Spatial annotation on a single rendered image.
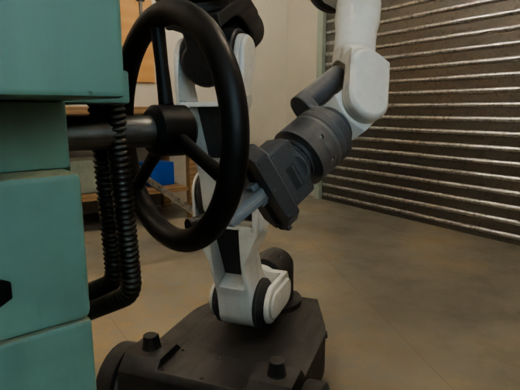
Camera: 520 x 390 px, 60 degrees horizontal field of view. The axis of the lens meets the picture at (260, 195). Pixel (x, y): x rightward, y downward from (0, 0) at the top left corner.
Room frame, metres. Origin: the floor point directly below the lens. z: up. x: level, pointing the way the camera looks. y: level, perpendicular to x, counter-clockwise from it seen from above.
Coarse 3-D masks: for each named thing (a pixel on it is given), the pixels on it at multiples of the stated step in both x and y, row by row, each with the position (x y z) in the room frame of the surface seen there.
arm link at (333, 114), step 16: (320, 80) 0.67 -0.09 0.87; (336, 80) 0.68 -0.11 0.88; (304, 96) 0.65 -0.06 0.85; (320, 96) 0.66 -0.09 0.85; (336, 96) 0.64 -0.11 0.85; (304, 112) 0.64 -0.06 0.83; (320, 112) 0.62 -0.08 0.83; (336, 112) 0.64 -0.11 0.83; (336, 128) 0.61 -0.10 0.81; (352, 128) 0.64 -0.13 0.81
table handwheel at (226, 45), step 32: (160, 0) 0.53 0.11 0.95; (128, 32) 0.58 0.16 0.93; (160, 32) 0.54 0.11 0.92; (192, 32) 0.47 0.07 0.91; (128, 64) 0.60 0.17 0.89; (160, 64) 0.54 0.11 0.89; (224, 64) 0.44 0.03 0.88; (160, 96) 0.54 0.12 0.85; (224, 96) 0.43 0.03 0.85; (96, 128) 0.47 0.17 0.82; (128, 128) 0.49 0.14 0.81; (160, 128) 0.50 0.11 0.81; (192, 128) 0.52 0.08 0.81; (224, 128) 0.43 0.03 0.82; (224, 160) 0.43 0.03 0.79; (224, 192) 0.43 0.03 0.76; (160, 224) 0.55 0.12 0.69; (224, 224) 0.45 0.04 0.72
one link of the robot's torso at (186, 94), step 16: (176, 48) 1.09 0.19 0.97; (240, 48) 1.03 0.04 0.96; (176, 64) 1.07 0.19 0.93; (240, 64) 1.03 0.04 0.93; (176, 80) 1.07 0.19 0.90; (176, 96) 1.07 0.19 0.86; (192, 96) 1.13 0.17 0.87; (192, 112) 1.07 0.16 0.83; (208, 112) 1.09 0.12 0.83; (208, 128) 1.11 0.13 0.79; (208, 144) 1.13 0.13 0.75; (208, 176) 1.11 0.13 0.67; (208, 192) 1.12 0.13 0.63
